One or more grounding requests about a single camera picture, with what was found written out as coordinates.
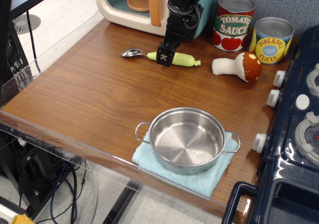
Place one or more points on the dark blue toy stove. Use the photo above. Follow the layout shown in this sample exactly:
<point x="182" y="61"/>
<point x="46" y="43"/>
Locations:
<point x="287" y="191"/>

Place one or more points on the orange microwave turntable plate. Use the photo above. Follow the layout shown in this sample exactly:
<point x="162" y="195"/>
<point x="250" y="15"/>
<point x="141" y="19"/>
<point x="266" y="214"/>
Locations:
<point x="138" y="5"/>

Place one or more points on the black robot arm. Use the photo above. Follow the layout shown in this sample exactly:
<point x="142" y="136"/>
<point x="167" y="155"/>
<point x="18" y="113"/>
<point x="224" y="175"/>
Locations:
<point x="182" y="4"/>

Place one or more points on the white stove knob middle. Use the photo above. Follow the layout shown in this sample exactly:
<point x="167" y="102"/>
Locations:
<point x="273" y="98"/>

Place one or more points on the tomato sauce can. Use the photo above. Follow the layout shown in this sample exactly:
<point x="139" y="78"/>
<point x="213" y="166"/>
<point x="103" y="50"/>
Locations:
<point x="232" y="23"/>

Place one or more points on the white stove knob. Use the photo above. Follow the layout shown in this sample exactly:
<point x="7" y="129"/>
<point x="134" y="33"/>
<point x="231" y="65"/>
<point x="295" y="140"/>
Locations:
<point x="259" y="142"/>
<point x="273" y="98"/>
<point x="278" y="79"/>

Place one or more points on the toy microwave oven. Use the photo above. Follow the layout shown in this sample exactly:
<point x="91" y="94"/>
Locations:
<point x="153" y="21"/>

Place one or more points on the pineapple slices can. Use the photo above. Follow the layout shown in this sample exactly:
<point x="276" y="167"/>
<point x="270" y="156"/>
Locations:
<point x="271" y="39"/>

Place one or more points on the light blue cloth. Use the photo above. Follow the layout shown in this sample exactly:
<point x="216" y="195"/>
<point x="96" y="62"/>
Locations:
<point x="201" y="184"/>

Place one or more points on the stainless steel pot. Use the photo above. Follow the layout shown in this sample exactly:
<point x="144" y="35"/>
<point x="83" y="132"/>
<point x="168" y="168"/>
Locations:
<point x="186" y="140"/>

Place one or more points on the round floor vent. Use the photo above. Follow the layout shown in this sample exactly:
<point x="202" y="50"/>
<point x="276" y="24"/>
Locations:
<point x="23" y="23"/>

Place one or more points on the yellow-handled metal spoon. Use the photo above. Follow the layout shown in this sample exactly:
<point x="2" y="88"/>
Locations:
<point x="179" y="59"/>

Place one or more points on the white stove knob upper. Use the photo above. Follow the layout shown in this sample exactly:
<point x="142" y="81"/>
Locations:
<point x="278" y="79"/>

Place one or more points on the plush mushroom toy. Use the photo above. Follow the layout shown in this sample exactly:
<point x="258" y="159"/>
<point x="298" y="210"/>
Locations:
<point x="246" y="66"/>

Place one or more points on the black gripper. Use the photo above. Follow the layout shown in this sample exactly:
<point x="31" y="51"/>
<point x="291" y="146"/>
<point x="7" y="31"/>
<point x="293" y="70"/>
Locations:
<point x="182" y="24"/>

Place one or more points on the white stove knob lower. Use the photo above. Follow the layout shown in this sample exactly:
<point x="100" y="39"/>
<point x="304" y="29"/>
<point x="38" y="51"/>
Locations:
<point x="259" y="142"/>

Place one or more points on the table leg base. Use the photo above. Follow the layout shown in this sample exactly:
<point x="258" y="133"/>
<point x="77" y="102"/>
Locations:
<point x="122" y="202"/>

